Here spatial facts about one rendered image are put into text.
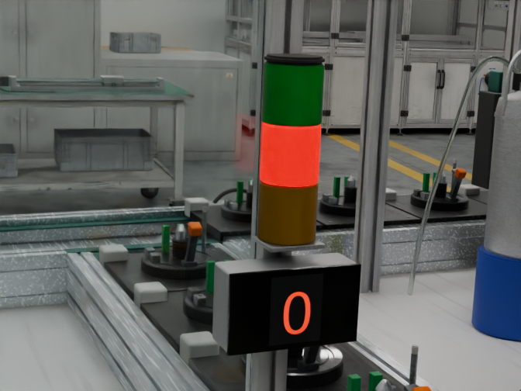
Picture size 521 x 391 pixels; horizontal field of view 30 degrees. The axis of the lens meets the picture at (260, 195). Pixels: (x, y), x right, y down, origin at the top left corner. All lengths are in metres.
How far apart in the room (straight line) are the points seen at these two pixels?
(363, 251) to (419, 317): 0.19
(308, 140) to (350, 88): 9.27
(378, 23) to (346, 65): 8.09
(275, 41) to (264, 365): 0.29
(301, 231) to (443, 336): 1.03
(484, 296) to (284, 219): 1.07
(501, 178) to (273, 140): 1.03
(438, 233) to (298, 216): 1.42
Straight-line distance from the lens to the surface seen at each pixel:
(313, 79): 0.79
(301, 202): 0.80
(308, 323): 0.84
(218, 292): 0.83
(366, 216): 1.98
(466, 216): 2.30
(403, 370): 1.38
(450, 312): 1.96
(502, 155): 1.78
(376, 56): 1.94
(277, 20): 0.82
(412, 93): 10.32
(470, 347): 1.78
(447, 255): 2.24
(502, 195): 1.79
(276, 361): 0.89
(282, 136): 0.79
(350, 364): 1.36
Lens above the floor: 1.47
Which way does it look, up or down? 12 degrees down
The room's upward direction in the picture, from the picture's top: 2 degrees clockwise
